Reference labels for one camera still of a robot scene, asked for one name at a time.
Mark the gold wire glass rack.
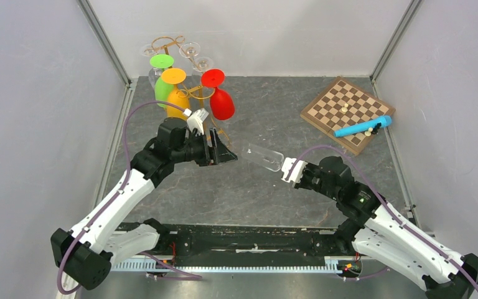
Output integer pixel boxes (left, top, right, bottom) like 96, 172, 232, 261
151, 36, 232, 146

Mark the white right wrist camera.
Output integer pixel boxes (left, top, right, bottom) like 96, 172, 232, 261
281, 158, 307, 183

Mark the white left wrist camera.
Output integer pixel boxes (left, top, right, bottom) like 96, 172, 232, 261
182, 108, 209, 136

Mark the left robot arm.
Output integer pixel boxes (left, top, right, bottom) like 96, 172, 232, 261
50, 117, 238, 290

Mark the clear wine glass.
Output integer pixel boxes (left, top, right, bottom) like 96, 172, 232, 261
241, 143, 284, 172
179, 42, 200, 59
139, 44, 166, 87
192, 57, 214, 75

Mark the orange wine glass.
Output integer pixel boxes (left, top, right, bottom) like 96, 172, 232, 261
161, 68, 190, 120

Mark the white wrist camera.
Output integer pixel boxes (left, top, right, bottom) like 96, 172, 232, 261
281, 158, 307, 183
182, 108, 209, 136

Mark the black chess piece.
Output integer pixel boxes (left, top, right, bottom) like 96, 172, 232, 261
371, 125, 380, 135

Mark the wooden chessboard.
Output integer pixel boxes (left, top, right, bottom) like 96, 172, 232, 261
300, 76, 395, 155

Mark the green wine glass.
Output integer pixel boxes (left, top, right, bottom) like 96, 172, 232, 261
148, 54, 174, 102

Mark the red wine glass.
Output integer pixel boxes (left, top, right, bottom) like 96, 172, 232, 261
201, 69, 235, 121

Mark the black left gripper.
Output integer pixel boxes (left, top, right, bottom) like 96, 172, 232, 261
172, 128, 238, 167

